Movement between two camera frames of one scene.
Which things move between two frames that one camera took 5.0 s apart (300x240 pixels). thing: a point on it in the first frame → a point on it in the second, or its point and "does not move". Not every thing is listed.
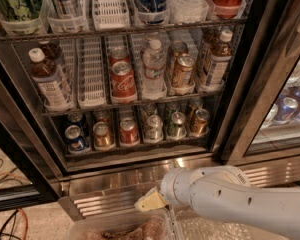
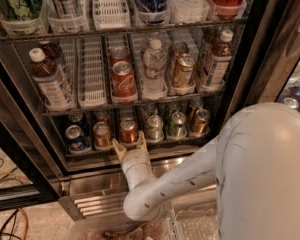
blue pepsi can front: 76,142 does not move
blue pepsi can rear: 76,118 does not move
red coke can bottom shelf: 128,132 does not move
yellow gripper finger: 151,201 → 142,144
